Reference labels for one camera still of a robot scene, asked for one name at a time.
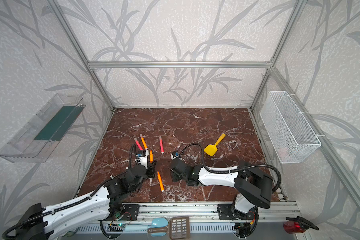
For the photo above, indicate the orange pen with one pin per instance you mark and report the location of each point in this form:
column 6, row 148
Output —
column 144, row 142
column 151, row 156
column 160, row 182

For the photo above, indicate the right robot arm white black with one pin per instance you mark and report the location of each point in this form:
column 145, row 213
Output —
column 255, row 183

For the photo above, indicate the green circuit board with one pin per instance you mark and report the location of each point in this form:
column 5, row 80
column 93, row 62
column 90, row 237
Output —
column 115, row 228

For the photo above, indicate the white wire mesh basket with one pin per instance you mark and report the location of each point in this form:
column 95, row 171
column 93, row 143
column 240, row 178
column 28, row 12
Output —
column 291, row 135

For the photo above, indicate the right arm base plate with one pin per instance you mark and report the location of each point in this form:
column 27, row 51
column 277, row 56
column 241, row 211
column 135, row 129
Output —
column 228, row 212

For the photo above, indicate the red capped pen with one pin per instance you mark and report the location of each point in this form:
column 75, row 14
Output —
column 161, row 144

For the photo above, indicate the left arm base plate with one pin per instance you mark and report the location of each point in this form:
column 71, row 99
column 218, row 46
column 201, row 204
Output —
column 130, row 212

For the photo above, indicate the red black tool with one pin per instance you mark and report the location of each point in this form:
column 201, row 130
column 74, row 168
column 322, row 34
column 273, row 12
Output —
column 298, row 225

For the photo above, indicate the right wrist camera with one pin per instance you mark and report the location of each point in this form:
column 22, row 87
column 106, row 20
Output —
column 175, row 155

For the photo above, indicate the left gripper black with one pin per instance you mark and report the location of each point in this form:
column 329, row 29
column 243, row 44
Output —
column 151, row 169

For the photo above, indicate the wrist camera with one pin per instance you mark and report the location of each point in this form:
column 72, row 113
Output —
column 175, row 155
column 142, row 158

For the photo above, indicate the clear plastic wall tray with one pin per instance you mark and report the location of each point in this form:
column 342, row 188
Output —
column 36, row 141

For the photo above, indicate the yellow toy spatula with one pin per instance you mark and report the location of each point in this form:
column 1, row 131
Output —
column 212, row 149

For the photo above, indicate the orange pen front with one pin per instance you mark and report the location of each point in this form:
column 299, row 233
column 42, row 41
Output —
column 160, row 182

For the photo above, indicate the light blue brush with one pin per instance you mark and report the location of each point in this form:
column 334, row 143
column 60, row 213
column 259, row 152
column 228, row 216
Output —
column 157, row 228

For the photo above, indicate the brown slotted spatula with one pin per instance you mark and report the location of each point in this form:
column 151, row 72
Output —
column 180, row 228

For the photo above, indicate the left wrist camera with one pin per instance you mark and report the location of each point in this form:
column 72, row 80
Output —
column 142, row 158

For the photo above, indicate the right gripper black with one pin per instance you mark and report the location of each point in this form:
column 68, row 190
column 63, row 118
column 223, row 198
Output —
column 176, row 168

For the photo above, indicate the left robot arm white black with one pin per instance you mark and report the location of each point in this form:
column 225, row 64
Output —
column 51, row 222

